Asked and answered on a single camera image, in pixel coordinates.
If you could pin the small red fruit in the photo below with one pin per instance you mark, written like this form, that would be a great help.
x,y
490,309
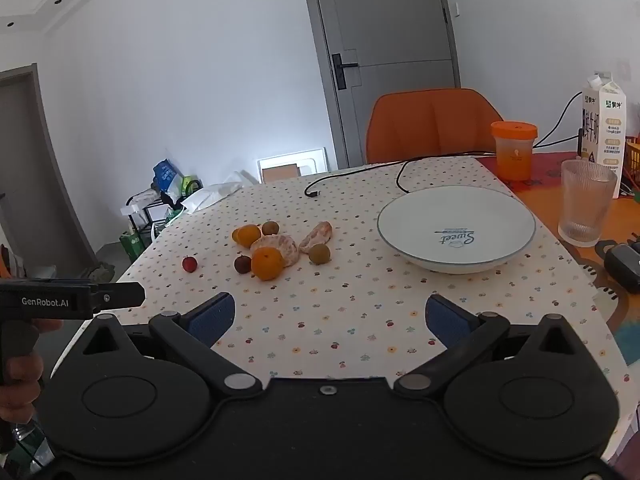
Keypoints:
x,y
189,263

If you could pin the tiny orange kumquat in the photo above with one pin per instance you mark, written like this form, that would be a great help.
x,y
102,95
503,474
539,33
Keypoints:
x,y
234,234

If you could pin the white picture frame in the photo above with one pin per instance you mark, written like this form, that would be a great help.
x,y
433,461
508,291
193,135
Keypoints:
x,y
292,164

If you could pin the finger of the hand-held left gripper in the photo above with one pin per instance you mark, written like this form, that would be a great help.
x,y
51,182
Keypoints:
x,y
120,293

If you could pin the small orange tangerine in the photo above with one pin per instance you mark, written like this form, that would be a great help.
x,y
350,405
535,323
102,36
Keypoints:
x,y
248,235

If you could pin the brown-green longan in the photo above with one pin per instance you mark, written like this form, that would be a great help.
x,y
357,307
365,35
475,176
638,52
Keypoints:
x,y
270,227
318,253

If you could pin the peeled whole tangerine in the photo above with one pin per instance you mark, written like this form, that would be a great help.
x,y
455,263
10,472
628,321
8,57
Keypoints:
x,y
277,247

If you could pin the brown door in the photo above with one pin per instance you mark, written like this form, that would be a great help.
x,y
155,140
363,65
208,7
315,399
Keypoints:
x,y
30,175

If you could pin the clear plastic bag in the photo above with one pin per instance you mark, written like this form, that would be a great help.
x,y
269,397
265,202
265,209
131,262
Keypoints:
x,y
234,176

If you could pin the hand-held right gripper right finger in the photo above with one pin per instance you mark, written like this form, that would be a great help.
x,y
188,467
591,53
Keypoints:
x,y
446,317

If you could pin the white milk carton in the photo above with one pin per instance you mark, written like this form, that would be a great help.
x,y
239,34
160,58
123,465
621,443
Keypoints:
x,y
602,130

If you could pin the person's left hand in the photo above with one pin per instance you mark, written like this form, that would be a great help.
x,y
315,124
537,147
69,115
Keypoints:
x,y
22,370

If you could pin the large orange tangerine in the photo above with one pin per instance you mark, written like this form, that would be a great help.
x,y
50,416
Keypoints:
x,y
266,263

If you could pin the orange chair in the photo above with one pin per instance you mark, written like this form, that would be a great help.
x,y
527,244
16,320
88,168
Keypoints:
x,y
430,125

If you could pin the orange lidded cup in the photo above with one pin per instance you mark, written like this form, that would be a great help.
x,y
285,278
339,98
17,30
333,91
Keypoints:
x,y
513,152

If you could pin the ribbed clear glass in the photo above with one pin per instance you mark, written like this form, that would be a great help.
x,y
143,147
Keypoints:
x,y
586,202

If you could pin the peeled tangerine piece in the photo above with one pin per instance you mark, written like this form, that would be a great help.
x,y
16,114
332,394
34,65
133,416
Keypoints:
x,y
316,236

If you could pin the floral printed tablecloth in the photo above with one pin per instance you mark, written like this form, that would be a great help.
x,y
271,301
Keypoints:
x,y
360,300

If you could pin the white plate with blue rim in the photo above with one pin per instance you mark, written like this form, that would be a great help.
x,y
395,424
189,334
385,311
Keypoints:
x,y
456,232

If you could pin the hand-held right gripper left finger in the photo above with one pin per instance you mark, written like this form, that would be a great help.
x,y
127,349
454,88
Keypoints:
x,y
212,317

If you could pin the dark red plum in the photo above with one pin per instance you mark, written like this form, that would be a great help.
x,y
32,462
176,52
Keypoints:
x,y
242,263

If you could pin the orange bag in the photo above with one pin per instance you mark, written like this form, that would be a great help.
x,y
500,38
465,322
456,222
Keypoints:
x,y
3,260

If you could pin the green packet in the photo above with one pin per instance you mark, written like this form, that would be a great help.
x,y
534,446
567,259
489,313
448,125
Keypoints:
x,y
191,183

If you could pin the white plastic bag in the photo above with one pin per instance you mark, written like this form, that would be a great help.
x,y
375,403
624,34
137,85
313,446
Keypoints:
x,y
210,196

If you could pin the blue bag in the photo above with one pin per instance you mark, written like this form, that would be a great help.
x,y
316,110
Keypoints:
x,y
166,172

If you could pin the black metal rack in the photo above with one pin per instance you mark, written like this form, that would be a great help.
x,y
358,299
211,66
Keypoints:
x,y
142,215

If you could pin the grey door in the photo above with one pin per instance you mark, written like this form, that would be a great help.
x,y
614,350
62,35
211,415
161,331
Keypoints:
x,y
395,35

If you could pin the black power adapter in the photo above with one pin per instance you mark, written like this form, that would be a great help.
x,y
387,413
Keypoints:
x,y
622,266

